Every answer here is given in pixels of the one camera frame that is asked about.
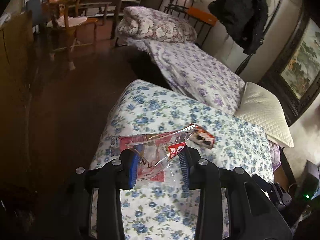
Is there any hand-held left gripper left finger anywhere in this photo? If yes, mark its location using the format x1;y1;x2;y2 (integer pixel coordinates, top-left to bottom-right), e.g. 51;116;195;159
66;149;140;240

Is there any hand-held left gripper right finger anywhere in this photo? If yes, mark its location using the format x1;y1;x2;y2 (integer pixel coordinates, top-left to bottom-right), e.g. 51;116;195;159
178;146;293;240

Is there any clear plastic wrapper red print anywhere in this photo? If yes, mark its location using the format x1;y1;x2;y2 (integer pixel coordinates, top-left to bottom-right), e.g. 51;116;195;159
110;125;195;189

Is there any small red snack wrapper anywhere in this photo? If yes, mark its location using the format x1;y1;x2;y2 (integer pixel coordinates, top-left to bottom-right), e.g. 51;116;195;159
189;123;216;150

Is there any lilac cloth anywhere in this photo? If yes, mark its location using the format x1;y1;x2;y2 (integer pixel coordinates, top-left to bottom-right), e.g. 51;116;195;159
268;141;282;171

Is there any blue floral blanket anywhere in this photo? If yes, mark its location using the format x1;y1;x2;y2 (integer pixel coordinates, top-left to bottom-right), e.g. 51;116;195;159
89;79;274;240

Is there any cream quilted pillow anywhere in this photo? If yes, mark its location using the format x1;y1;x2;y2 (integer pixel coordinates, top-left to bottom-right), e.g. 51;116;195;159
234;81;295;148

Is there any purple floral bedsheet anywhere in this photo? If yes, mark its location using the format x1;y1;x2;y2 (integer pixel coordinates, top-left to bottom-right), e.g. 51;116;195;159
136;39;247;114

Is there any framed landscape painting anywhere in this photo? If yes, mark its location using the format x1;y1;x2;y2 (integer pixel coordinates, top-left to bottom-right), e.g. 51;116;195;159
259;4;320;127

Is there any pink floral rolled quilt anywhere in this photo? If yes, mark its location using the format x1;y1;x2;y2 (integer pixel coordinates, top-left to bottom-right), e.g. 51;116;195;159
117;6;197;43

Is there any orange box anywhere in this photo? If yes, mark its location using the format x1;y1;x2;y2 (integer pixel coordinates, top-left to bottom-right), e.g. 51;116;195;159
187;6;218;27

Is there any wooden chair with cushion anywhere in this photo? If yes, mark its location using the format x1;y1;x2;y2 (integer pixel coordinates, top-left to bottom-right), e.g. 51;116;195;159
46;0;112;70

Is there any black jacket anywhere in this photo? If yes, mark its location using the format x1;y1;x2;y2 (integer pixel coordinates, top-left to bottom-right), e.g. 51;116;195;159
208;0;269;55

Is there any black metal bed frame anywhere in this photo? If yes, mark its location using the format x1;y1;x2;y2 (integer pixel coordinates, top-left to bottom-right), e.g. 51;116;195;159
164;0;215;48

